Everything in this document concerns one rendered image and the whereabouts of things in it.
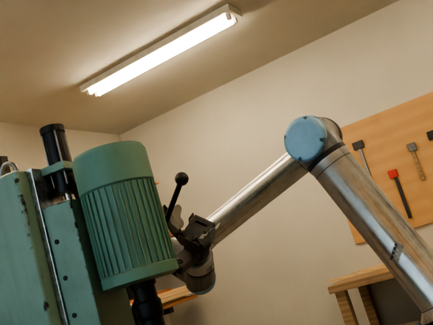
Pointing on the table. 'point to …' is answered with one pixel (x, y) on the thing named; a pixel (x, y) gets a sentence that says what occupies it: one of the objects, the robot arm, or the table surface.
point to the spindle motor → (124, 215)
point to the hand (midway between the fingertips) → (186, 218)
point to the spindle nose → (148, 303)
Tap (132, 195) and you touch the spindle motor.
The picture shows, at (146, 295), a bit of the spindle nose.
